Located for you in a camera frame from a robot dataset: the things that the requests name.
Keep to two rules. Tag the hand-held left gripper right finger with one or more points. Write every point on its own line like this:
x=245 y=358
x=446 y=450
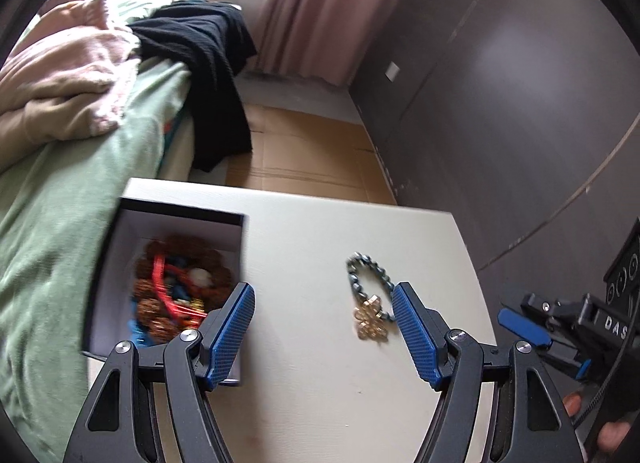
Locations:
x=415 y=338

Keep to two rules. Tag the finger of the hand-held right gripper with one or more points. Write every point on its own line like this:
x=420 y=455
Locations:
x=525 y=328
x=550 y=310

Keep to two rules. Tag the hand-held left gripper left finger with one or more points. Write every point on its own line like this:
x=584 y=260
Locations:
x=230 y=333

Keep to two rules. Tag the black jewelry box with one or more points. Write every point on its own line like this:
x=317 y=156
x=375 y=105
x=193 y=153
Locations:
x=200 y=228

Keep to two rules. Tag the person's right hand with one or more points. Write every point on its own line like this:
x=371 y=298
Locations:
x=615 y=435

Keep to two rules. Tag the flat cardboard sheet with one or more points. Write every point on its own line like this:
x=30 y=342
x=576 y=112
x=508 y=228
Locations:
x=300 y=153

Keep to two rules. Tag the bed with green sheet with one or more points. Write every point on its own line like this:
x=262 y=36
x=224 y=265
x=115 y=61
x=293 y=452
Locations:
x=65 y=203

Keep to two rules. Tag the black knitted garment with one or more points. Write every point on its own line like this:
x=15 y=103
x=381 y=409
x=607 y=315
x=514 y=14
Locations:
x=210 y=58

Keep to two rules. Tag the pink fleece blanket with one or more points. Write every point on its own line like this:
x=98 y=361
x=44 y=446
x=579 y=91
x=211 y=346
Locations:
x=65 y=73

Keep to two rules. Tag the pink curtain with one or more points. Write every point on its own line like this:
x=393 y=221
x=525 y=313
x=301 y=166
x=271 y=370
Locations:
x=325 y=8

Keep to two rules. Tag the white wall socket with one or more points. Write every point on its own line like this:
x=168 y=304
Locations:
x=393 y=71

